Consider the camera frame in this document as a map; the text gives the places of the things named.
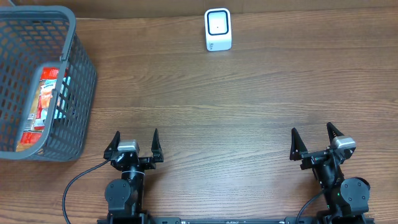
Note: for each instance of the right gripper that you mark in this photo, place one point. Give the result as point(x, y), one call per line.
point(316, 154)

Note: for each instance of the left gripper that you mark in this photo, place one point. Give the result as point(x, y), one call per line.
point(144, 160)

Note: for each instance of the orange spaghetti package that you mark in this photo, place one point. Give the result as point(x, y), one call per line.
point(37, 116)

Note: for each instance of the small orange snack packet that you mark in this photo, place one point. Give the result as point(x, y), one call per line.
point(46, 92)

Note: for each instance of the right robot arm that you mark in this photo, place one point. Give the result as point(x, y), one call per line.
point(346, 199)

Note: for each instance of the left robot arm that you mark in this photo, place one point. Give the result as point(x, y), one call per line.
point(125, 195)

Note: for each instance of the white barcode scanner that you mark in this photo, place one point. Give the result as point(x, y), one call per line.
point(218, 31)

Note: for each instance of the grey plastic shopping basket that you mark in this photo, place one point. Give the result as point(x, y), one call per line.
point(34, 37)

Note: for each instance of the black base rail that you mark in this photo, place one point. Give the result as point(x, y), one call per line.
point(286, 220)

